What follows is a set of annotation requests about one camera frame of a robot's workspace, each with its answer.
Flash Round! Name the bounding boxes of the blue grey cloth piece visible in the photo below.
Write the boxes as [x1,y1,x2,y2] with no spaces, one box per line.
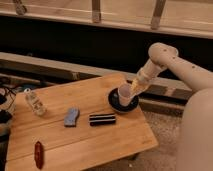
[64,108,79,127]

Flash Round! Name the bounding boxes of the clear plastic bottle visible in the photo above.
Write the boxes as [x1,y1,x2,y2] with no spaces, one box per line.
[24,88,46,116]

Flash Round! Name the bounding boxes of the red oblong object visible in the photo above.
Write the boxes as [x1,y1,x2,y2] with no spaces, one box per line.
[34,141,44,169]

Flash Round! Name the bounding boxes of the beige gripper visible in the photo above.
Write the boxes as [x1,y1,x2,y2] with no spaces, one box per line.
[131,60,165,94]

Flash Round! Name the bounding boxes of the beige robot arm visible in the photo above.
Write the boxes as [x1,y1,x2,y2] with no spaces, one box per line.
[131,43,213,171]

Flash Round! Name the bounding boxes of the black rectangular case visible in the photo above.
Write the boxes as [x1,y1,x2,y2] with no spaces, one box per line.
[89,114,116,126]

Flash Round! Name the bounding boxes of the wooden table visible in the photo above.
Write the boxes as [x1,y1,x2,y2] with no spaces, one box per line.
[5,74,158,171]

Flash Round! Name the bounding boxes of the black cables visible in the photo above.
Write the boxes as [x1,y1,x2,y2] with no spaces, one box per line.
[0,78,18,125]

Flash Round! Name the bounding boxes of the ceramic cup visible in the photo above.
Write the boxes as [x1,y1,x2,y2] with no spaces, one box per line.
[118,83,136,107]

